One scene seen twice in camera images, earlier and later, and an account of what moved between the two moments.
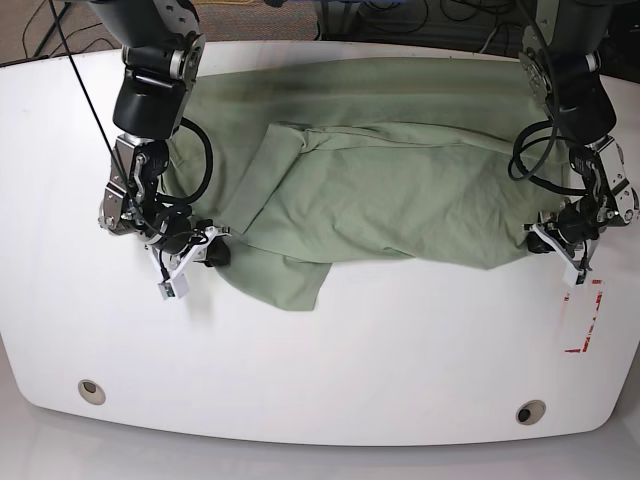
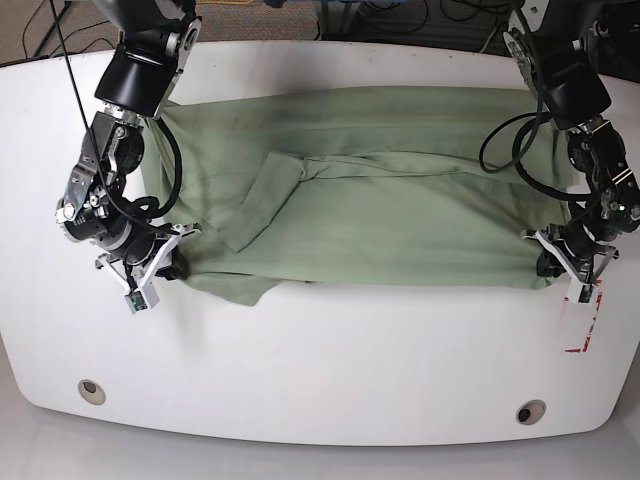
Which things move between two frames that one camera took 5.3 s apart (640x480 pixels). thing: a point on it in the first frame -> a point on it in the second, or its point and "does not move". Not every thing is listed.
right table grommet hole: (530, 412) does not move
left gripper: (218, 253) -> (178, 269)
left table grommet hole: (91, 392) does not move
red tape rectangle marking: (583, 347) does not move
